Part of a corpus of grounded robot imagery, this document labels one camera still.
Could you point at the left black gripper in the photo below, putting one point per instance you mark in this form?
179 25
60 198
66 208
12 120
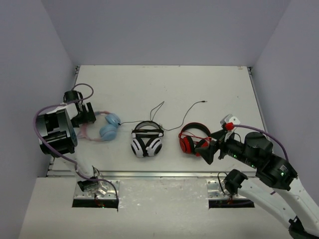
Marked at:
87 113

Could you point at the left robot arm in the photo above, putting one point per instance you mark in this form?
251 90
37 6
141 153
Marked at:
54 125

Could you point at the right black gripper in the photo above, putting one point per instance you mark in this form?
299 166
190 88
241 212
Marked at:
207 153

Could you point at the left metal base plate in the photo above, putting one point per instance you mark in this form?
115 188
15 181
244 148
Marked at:
96 190

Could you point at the pink blue cat-ear headphones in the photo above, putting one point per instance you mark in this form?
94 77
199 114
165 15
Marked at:
107 132

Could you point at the metal base plate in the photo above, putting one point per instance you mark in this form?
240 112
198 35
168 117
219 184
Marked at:
96 190
216 190

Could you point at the aluminium table edge rail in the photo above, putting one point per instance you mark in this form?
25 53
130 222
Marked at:
145 174

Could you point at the red black headphones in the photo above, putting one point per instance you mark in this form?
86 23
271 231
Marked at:
189 143

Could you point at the white black headphones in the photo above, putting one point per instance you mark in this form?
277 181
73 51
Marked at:
146 139

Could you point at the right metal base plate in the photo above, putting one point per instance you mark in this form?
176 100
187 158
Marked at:
216 190

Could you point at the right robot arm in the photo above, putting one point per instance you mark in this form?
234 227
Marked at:
294 208

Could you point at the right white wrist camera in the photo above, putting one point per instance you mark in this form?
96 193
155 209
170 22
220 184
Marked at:
228 124

